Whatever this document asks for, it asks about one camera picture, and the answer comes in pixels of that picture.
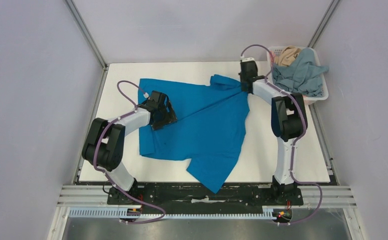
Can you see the beige t-shirt in basket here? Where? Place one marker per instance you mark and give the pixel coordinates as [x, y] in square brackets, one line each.
[287, 56]

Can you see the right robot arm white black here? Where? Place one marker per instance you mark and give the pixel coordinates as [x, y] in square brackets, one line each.
[288, 124]

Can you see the white plastic laundry basket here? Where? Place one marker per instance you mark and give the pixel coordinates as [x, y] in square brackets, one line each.
[296, 76]

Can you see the blue t-shirt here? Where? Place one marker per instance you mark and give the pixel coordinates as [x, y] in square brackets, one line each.
[209, 130]

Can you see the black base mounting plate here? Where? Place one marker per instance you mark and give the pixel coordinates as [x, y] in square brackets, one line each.
[195, 198]

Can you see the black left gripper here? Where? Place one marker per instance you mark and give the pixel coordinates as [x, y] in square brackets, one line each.
[169, 118]

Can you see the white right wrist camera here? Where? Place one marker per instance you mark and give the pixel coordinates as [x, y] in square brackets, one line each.
[247, 59]

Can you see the aluminium frame rail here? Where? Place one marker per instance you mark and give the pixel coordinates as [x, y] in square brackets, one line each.
[327, 196]

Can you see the grey-blue t-shirt in basket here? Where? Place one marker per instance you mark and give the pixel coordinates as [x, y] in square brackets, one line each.
[298, 78]

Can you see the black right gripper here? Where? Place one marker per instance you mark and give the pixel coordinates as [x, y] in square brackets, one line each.
[245, 81]

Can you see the white slotted cable duct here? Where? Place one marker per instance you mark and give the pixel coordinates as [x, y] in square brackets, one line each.
[126, 213]

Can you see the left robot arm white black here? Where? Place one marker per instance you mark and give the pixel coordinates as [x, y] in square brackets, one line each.
[104, 144]

